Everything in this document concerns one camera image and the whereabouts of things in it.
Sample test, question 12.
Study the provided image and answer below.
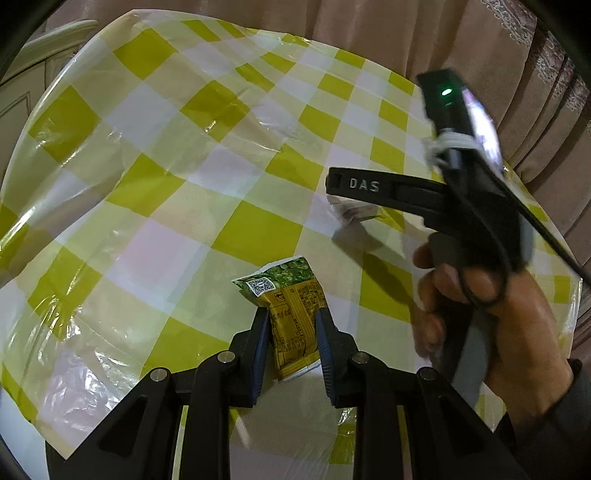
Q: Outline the dark sleeve forearm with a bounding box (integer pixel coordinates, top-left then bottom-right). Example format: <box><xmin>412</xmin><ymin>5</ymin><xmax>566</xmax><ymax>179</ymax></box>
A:
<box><xmin>494</xmin><ymin>359</ymin><xmax>591</xmax><ymax>479</ymax></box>

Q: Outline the green white checkered tablecloth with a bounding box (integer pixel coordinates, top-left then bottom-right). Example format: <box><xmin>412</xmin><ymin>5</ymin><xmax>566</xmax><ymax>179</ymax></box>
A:
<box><xmin>0</xmin><ymin>8</ymin><xmax>584</xmax><ymax>480</ymax></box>

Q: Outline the person right hand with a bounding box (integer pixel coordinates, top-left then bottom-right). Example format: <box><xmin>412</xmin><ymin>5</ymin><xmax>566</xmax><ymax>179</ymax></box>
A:
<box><xmin>412</xmin><ymin>244</ymin><xmax>574</xmax><ymax>430</ymax></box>

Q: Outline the white drawer cabinet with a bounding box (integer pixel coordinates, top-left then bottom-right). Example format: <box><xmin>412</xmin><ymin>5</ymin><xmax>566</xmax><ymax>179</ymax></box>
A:
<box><xmin>0</xmin><ymin>19</ymin><xmax>98</xmax><ymax>178</ymax></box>

